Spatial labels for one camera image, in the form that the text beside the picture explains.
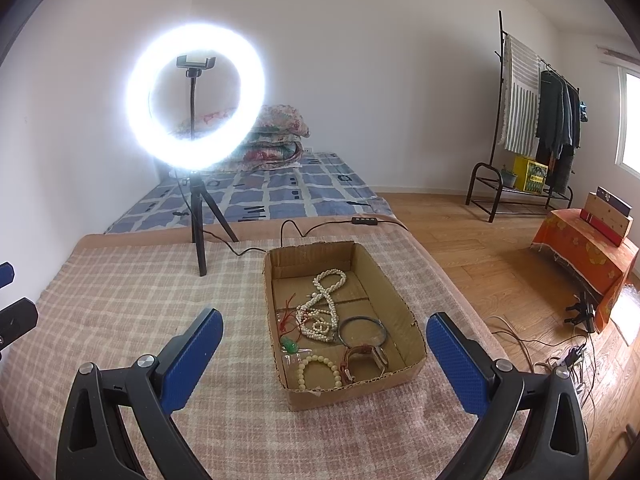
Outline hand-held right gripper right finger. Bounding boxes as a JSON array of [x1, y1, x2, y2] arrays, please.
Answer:
[[426, 312, 591, 480]]

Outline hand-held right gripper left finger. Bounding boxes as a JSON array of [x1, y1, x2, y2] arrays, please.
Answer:
[[56, 307, 224, 480]]

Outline green jade pendant red cord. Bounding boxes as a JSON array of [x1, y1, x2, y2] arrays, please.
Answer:
[[276, 305, 313, 354]]

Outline brown strap wristwatch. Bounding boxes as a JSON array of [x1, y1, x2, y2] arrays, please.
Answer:
[[340, 344, 390, 386]]

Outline thin metal bangle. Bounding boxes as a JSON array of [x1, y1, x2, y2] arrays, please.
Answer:
[[338, 316, 387, 350]]

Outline cream bead bracelet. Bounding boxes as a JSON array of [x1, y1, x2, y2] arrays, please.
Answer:
[[297, 355, 346, 392]]

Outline shallow cardboard box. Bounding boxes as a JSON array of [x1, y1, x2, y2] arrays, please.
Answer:
[[263, 241, 427, 412]]

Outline white pearl necklace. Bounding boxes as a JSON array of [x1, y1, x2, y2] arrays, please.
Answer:
[[295, 269, 348, 345]]

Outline black tripod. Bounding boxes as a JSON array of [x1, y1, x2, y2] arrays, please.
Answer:
[[170, 167, 240, 277]]

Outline black clamp stand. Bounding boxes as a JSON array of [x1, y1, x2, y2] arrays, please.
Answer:
[[566, 292, 598, 333]]

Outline orange cloth covered table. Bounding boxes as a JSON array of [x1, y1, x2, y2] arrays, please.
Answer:
[[531, 208, 640, 333]]

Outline red flat box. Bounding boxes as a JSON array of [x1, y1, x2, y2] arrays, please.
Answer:
[[580, 210, 625, 247]]

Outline yellow crate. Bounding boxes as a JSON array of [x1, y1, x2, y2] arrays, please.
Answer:
[[513, 155, 549, 193]]

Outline blue patterned bedsheet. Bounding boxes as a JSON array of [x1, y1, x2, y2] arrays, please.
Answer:
[[104, 150, 401, 236]]

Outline tan gift box dark lid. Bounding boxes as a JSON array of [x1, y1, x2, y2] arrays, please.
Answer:
[[582, 186, 635, 241]]

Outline folded floral quilt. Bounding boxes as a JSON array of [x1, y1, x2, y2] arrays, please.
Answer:
[[175, 104, 312, 173]]

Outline dark hanging clothes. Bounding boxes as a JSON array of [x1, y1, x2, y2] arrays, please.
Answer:
[[535, 69, 588, 196]]

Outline striped towel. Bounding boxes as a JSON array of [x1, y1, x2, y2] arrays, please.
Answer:
[[501, 32, 542, 153]]

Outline black phone holder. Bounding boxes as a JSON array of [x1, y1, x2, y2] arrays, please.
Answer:
[[176, 52, 217, 136]]

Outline window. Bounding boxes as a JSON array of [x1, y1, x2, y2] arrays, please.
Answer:
[[617, 67, 640, 181]]

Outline black clothes rack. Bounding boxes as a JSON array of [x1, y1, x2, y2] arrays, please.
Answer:
[[466, 10, 583, 223]]

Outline tangled floor cables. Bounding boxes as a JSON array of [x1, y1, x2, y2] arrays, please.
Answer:
[[487, 310, 618, 421]]

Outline black ring light cable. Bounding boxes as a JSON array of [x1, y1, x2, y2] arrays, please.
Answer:
[[172, 170, 411, 257]]

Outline white ring light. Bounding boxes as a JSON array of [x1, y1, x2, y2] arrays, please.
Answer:
[[125, 22, 267, 171]]

